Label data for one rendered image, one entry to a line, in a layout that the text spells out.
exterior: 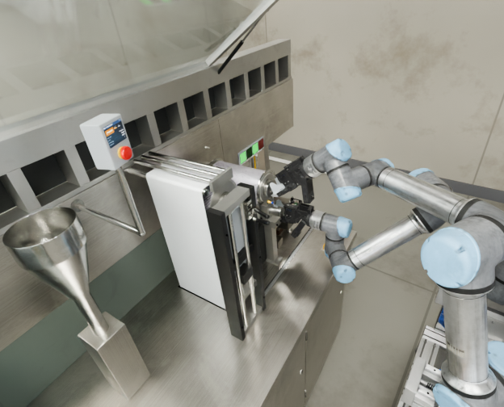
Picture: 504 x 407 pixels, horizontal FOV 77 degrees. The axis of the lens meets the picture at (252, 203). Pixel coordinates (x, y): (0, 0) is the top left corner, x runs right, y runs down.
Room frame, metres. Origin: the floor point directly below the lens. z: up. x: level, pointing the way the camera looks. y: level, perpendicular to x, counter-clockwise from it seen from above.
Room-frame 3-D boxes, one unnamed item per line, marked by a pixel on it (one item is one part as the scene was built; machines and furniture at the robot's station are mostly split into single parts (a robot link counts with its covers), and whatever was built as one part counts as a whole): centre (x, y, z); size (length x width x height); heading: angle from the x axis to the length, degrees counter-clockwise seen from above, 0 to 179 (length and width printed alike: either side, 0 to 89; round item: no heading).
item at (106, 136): (0.64, 0.28, 1.66); 0.07 x 0.07 x 0.10; 70
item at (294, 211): (1.05, -0.19, 1.12); 0.12 x 0.08 x 0.09; 54
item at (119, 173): (0.65, 0.29, 1.51); 0.02 x 0.02 x 0.20
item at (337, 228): (0.96, -0.32, 1.11); 0.11 x 0.08 x 0.09; 54
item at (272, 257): (1.02, -0.08, 1.05); 0.06 x 0.05 x 0.31; 54
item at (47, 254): (0.55, 0.45, 1.50); 0.14 x 0.14 x 0.06
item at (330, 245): (0.95, -0.32, 1.01); 0.11 x 0.08 x 0.11; 177
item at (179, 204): (0.89, 0.26, 1.17); 0.34 x 0.05 x 0.54; 54
